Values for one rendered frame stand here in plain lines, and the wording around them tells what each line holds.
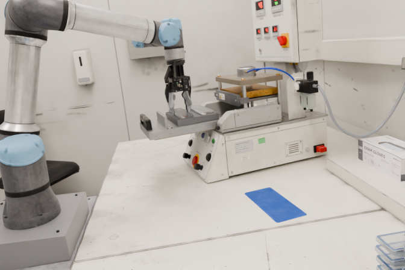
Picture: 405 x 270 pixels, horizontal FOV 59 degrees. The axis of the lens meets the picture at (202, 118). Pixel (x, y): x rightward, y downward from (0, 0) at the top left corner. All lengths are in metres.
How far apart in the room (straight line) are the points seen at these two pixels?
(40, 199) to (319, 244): 0.74
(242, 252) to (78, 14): 0.77
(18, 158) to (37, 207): 0.15
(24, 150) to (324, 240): 0.81
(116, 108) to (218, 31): 1.04
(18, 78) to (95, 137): 1.91
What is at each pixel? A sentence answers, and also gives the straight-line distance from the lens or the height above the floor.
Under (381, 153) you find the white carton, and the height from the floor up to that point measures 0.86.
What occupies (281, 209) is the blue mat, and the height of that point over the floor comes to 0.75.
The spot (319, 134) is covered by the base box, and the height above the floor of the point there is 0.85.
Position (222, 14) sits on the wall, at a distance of 2.97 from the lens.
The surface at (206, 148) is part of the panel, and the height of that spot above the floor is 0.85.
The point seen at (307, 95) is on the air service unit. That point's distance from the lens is 1.36.
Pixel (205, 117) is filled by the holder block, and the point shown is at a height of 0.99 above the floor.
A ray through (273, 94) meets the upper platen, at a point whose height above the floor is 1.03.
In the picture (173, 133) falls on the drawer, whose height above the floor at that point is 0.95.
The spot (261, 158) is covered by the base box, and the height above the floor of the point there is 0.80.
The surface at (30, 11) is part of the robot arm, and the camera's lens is 1.07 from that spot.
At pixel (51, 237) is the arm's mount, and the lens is 1.03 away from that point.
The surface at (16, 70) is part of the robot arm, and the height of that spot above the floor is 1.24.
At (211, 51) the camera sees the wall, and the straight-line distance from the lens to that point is 2.95.
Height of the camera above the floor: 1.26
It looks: 12 degrees down
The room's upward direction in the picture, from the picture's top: 6 degrees counter-clockwise
